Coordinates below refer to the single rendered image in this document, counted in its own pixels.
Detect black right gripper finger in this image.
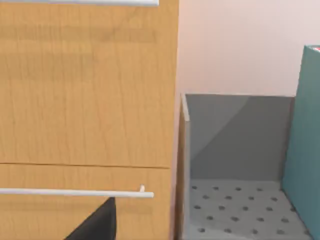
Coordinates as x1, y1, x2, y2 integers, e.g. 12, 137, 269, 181
64, 196, 118, 240

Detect wooden cupboard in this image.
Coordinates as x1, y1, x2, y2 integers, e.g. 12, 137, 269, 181
0, 0, 186, 240

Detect grey pierced open drawer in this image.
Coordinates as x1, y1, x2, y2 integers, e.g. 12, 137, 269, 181
176, 92, 315, 240

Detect teal book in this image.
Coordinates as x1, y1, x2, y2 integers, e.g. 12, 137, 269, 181
281, 44, 320, 240

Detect wooden drawer front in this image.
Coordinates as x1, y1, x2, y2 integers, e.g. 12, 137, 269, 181
0, 162, 172, 240
0, 0, 180, 169

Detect long metal handle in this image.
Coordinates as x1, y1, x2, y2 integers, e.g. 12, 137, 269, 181
0, 184, 155, 199
49, 0, 160, 8

